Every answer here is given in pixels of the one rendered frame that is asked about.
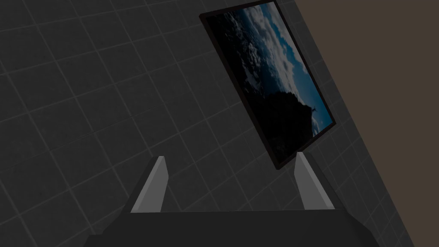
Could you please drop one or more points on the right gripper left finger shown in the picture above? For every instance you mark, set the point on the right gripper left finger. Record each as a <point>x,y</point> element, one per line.
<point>151,192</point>

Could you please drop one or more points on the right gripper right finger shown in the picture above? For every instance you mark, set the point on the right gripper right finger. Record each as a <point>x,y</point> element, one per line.
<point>313,190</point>

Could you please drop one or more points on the framed sky and clouds picture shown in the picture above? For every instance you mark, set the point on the framed sky and clouds picture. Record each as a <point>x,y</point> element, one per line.
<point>271,82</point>

